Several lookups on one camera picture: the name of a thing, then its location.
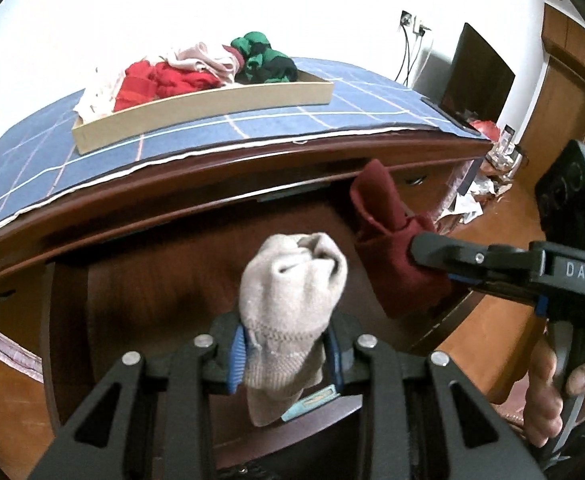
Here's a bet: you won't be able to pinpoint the dark wooden dresser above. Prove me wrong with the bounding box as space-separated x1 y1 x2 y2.
0 130 494 480

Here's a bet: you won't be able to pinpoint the teal labelled card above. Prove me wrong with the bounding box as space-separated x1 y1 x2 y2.
280 385 342 422

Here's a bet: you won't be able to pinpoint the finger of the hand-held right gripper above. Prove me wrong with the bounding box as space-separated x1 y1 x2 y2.
410 231 546 279
447 272 546 307

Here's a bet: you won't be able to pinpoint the wall socket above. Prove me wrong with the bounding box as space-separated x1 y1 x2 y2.
399 9 434 37

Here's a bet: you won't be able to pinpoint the black flat screen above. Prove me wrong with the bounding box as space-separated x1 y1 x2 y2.
440 22 517 124

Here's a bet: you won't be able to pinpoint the red round object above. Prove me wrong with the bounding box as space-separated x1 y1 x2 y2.
467 120 501 142

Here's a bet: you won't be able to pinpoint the white cable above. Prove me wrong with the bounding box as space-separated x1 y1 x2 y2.
420 35 436 86

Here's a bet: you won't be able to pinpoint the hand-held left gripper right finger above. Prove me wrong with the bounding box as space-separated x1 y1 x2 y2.
324 311 543 480

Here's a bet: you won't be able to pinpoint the pink underwear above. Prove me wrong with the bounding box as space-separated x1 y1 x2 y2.
165 42 244 86

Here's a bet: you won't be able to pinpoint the green and black underwear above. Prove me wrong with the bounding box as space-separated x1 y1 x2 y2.
230 31 299 85

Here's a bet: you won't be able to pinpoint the shallow cardboard tray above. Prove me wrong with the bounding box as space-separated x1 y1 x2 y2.
71 67 335 156

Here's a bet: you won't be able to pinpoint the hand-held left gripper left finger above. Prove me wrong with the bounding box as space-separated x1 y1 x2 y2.
30 311 248 480

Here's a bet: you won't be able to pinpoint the red underwear orange stripe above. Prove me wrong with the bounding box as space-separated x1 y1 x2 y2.
114 60 162 113

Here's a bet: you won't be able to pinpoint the clear glass items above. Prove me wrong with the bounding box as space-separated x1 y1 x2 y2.
487 124 529 173

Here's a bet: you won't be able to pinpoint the crumpled white paper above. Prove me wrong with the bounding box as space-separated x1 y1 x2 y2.
437 170 499 227

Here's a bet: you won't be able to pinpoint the person's right hand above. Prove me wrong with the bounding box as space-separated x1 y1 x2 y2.
524 332 585 449

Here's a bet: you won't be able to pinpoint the beige sock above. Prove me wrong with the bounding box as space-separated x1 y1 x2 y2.
237 232 349 428

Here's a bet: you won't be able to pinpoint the black cable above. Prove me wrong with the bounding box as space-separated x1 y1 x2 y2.
409 30 423 86
399 27 411 83

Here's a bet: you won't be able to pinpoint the wooden panelled door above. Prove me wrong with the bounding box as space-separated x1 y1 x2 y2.
517 2 585 161

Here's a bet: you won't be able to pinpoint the blue plaid cloth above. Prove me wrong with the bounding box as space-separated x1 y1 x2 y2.
0 57 479 241

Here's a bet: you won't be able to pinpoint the white underwear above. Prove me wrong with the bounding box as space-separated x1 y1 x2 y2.
74 66 124 124

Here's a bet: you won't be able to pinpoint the pink striped cloth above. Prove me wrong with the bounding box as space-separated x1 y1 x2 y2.
0 314 42 387

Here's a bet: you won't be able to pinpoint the dark red underwear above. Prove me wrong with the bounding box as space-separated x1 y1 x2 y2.
350 159 454 319

